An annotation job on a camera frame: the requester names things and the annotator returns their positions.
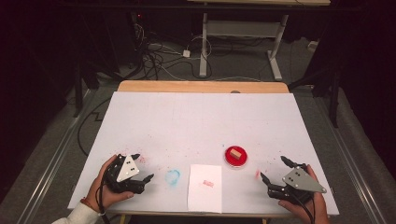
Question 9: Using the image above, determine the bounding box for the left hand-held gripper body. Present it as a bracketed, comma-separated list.
[104, 154, 146, 194]

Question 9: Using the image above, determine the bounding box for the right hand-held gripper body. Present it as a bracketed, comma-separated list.
[267, 166, 327, 204]

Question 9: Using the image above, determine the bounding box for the small wooden stamp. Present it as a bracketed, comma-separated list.
[229, 148, 243, 161]

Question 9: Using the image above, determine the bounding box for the round red ink pad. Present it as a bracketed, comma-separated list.
[224, 145, 248, 168]

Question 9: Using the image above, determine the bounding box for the person's right hand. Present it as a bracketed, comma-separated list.
[277, 164, 330, 224]

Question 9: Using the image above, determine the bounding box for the person's left hand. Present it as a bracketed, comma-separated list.
[85, 154, 134, 213]

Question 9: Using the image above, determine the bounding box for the white paper sheet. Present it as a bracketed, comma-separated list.
[187, 163, 223, 215]

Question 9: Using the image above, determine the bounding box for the large white table cover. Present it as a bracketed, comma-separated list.
[67, 91, 340, 217]

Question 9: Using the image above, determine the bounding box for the black stand leg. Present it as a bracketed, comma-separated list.
[329, 70, 341, 129]

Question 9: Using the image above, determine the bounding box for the wooden table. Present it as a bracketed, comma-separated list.
[117, 79, 290, 94]

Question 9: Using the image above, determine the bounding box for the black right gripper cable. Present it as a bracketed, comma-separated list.
[292, 192, 316, 224]

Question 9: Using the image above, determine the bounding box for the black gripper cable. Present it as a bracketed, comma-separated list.
[292, 192, 316, 224]
[96, 181, 110, 224]

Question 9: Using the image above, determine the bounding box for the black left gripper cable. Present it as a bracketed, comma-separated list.
[96, 181, 110, 224]

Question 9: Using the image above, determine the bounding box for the red bracelet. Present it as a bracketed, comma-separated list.
[79, 197, 95, 213]

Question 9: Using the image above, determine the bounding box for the metal floor rail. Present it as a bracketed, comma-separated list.
[17, 89, 96, 224]
[314, 89, 389, 224]

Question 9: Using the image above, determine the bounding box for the black floor cable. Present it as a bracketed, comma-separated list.
[77, 97, 112, 157]

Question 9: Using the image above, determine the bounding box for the tangle of floor cables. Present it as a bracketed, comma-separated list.
[132, 13, 214, 81]

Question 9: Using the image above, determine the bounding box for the white metal desk frame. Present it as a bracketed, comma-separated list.
[186, 0, 332, 82]

